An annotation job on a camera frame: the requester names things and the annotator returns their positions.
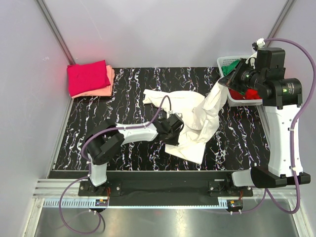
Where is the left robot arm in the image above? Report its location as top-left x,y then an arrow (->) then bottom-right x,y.
81,114 -> 184,196

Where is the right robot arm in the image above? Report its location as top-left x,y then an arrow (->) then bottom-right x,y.
218,47 -> 311,196

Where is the green t-shirt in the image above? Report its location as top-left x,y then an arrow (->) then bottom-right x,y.
221,60 -> 240,76

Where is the white plastic laundry basket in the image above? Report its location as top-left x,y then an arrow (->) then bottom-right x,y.
217,55 -> 262,107

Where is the folded salmon pink t-shirt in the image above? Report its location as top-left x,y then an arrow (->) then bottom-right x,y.
71,64 -> 116,100

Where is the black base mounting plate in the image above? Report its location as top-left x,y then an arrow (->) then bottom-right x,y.
79,171 -> 253,208

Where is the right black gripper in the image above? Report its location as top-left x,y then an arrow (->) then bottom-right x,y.
219,58 -> 265,93

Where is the aluminium rail frame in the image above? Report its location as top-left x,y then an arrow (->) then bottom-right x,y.
33,179 -> 297,199

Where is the folded magenta t-shirt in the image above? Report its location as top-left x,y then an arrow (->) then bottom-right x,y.
67,60 -> 111,97

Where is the red t-shirt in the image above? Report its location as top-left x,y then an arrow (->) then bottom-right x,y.
229,89 -> 261,100

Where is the black marble pattern mat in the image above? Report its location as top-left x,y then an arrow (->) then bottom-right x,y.
53,67 -> 270,171

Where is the white printed t-shirt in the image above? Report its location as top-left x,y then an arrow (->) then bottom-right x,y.
143,82 -> 228,164

